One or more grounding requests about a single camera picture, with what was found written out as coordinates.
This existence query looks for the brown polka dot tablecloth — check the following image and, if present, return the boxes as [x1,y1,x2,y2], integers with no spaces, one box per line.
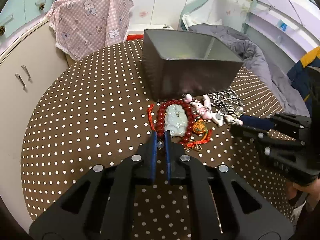
[21,40,293,239]

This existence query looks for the teal drawer unit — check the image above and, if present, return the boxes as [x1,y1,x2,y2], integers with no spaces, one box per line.
[1,0,54,43]

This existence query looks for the pink checkered bear cloth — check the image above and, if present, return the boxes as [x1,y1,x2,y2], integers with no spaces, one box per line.
[46,0,133,61]

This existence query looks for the grey duvet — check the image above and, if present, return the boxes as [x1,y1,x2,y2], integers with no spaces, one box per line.
[188,23,310,117]

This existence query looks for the dark metal jewelry box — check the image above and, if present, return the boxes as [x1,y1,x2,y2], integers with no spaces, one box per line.
[142,29,244,102]

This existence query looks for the red bead bracelet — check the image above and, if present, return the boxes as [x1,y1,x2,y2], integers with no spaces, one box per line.
[146,99,213,152]

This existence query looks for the pale jade pendant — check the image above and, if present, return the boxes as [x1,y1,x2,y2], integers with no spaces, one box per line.
[164,104,188,137]

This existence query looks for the teal bunk bed frame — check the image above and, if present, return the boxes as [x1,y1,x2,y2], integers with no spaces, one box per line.
[178,0,320,30]

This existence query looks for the cream low cabinet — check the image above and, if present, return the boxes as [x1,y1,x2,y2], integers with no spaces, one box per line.
[1,20,68,231]

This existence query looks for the right hand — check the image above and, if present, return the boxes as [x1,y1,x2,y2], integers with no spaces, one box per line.
[286,178,320,211]

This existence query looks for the red storage bench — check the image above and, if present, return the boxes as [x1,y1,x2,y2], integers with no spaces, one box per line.
[126,23,174,42]

